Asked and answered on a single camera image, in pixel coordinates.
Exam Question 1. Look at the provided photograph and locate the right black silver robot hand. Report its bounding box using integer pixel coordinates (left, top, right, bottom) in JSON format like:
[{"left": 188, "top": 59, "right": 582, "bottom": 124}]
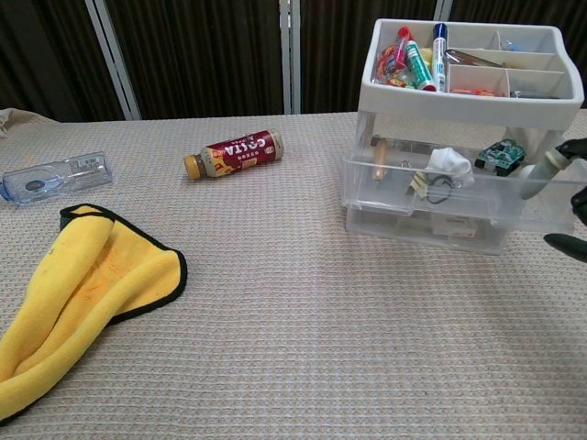
[{"left": 519, "top": 136, "right": 587, "bottom": 264}]

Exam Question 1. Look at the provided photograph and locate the clear plastic drawer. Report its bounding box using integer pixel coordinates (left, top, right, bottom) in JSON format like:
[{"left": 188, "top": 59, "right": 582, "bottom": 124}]
[
  {"left": 341, "top": 145, "right": 587, "bottom": 235},
  {"left": 346, "top": 203, "right": 508, "bottom": 257}
]

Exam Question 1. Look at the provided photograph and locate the white drawer organizer box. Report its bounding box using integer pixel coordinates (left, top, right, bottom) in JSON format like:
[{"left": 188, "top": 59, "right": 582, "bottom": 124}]
[{"left": 343, "top": 16, "right": 586, "bottom": 257}]

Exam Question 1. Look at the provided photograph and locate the green circuit board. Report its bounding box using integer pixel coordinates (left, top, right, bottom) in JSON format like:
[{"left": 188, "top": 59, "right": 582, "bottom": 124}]
[{"left": 475, "top": 139, "right": 527, "bottom": 175}]

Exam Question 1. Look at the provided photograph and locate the black binder clip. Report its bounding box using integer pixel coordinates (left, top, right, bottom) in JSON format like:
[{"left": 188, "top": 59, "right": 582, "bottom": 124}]
[{"left": 508, "top": 89, "right": 565, "bottom": 100}]

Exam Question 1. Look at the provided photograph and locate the gold binder clip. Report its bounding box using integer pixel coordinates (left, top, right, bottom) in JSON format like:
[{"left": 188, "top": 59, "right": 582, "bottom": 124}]
[{"left": 407, "top": 171, "right": 430, "bottom": 196}]

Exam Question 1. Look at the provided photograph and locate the blue cap white marker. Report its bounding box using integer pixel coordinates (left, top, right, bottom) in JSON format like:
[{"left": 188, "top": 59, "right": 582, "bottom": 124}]
[{"left": 430, "top": 21, "right": 450, "bottom": 92}]

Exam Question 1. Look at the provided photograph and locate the red cap green marker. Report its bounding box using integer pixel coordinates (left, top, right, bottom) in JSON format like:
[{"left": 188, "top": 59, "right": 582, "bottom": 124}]
[{"left": 396, "top": 26, "right": 437, "bottom": 92}]

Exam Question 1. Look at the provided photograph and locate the red yellow cartoon packet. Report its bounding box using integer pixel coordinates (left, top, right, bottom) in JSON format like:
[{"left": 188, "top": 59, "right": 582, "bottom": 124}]
[{"left": 376, "top": 43, "right": 409, "bottom": 77}]

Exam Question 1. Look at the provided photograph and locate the beige woven tablecloth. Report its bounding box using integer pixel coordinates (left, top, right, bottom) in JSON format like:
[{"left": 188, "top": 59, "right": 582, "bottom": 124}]
[{"left": 0, "top": 107, "right": 587, "bottom": 440}]

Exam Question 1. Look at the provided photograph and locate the red Costa coffee bottle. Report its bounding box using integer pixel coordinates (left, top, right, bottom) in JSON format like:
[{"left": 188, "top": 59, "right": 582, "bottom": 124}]
[{"left": 183, "top": 128, "right": 285, "bottom": 181}]

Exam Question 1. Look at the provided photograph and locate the yellow microfiber cloth black trim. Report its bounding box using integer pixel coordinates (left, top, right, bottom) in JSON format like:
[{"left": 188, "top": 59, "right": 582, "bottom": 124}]
[{"left": 0, "top": 203, "right": 189, "bottom": 424}]

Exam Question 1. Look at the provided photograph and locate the clear plastic water bottle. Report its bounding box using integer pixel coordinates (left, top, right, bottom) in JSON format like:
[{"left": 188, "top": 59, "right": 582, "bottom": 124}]
[{"left": 0, "top": 151, "right": 115, "bottom": 208}]

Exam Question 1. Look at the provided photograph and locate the black folding screen metal frame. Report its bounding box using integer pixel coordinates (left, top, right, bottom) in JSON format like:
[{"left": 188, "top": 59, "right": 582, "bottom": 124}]
[{"left": 0, "top": 0, "right": 587, "bottom": 123}]

